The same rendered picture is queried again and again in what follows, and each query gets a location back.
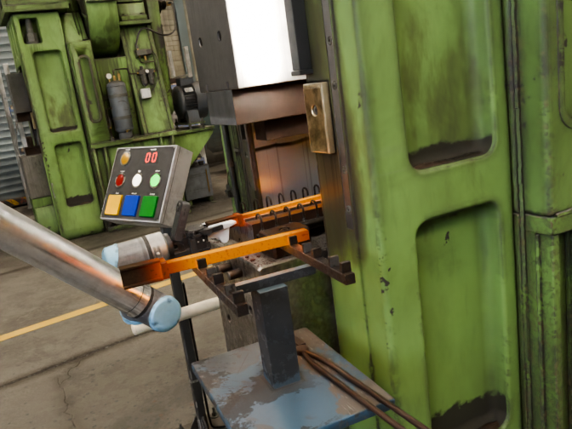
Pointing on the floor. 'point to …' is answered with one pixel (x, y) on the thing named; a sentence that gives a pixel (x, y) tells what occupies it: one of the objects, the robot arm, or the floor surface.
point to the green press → (95, 103)
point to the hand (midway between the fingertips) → (230, 220)
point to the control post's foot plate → (204, 422)
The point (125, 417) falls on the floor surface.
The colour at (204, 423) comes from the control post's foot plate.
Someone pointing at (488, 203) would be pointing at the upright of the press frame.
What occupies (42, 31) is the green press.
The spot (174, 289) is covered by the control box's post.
